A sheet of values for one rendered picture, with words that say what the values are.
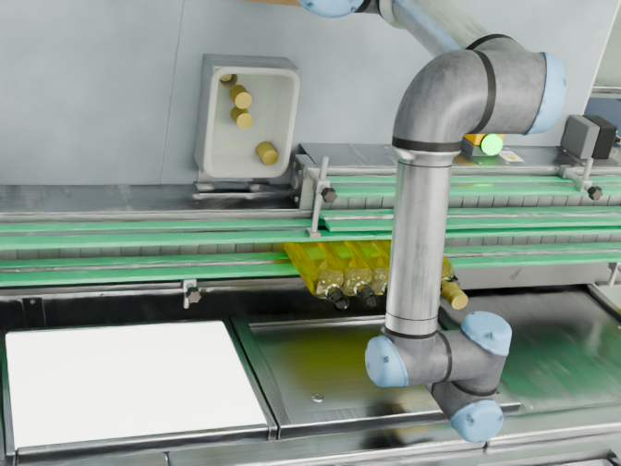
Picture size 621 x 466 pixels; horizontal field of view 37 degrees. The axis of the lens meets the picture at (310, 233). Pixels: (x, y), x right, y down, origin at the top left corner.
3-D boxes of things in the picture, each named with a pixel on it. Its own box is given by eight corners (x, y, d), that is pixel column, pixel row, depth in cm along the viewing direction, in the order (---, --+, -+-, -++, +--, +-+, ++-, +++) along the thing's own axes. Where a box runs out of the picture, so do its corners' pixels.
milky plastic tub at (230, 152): (193, 160, 187) (202, 177, 180) (203, 53, 178) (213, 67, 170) (274, 160, 193) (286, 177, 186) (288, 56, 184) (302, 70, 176)
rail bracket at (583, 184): (554, 174, 204) (588, 201, 192) (562, 143, 200) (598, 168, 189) (568, 174, 205) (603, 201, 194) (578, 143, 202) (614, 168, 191)
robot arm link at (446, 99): (419, 49, 118) (389, 404, 129) (492, 52, 122) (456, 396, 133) (378, 43, 128) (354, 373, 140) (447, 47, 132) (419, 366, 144)
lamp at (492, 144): (477, 152, 200) (484, 157, 198) (482, 132, 198) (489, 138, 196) (495, 152, 202) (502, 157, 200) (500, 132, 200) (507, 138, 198)
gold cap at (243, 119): (231, 104, 183) (237, 112, 179) (249, 104, 184) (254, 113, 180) (229, 121, 184) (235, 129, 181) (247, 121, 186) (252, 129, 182)
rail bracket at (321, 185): (295, 218, 186) (314, 248, 176) (306, 141, 179) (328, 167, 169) (309, 218, 187) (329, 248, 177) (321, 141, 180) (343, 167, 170)
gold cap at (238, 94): (230, 83, 181) (236, 91, 177) (248, 84, 182) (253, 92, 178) (227, 101, 182) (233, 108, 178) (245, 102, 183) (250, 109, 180)
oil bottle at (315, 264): (282, 250, 189) (316, 304, 172) (286, 225, 187) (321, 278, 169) (308, 249, 191) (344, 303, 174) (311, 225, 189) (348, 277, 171)
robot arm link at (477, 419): (514, 401, 139) (500, 446, 143) (480, 360, 149) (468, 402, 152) (468, 406, 137) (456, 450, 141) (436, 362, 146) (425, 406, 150)
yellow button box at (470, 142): (456, 143, 207) (471, 156, 201) (463, 112, 203) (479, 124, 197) (483, 144, 209) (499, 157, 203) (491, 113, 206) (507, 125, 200)
